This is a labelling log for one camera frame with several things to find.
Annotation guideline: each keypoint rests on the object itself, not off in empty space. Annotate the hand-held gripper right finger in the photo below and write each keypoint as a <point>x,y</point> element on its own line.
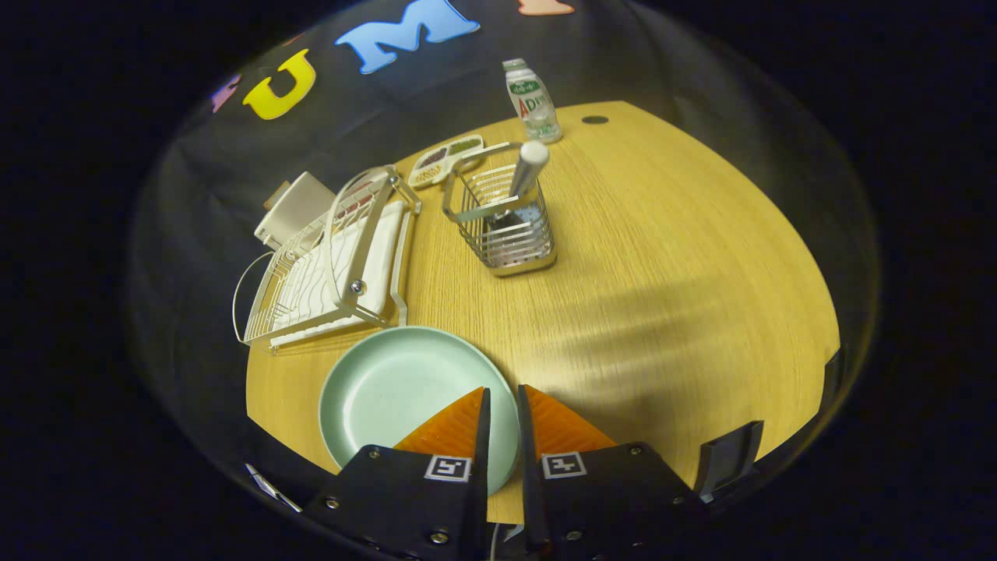
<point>531,499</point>

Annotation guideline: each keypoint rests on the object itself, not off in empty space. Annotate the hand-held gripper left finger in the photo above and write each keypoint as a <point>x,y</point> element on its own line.
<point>480,499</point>

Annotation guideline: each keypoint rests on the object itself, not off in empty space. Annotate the pale green plate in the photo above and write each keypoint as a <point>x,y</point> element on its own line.
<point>389,389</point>

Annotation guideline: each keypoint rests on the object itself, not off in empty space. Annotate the white divided dish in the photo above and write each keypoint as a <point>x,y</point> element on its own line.
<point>448,166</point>

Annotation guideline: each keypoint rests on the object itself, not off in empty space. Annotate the white drip tray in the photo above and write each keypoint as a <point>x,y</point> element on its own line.
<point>382,257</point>

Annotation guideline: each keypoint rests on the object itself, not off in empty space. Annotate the pile of yellow soybeans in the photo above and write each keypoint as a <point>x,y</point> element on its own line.
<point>425,175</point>

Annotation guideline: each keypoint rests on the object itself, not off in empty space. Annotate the white toaster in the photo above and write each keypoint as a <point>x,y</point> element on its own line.
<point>300,206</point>

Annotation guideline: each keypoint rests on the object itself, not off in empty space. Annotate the pile of dark red beans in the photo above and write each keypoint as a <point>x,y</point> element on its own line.
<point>433,157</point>

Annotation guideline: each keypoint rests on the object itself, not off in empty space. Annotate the pile of green beans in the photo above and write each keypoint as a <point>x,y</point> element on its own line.
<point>463,146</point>

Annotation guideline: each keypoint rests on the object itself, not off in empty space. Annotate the brown toast slice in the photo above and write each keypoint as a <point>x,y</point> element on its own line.
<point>276,196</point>

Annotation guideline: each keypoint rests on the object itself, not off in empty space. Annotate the white milk bottle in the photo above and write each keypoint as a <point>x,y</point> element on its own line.
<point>533,101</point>

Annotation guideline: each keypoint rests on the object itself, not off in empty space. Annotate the black backdrop cloth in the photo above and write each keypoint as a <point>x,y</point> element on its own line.
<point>623,62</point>

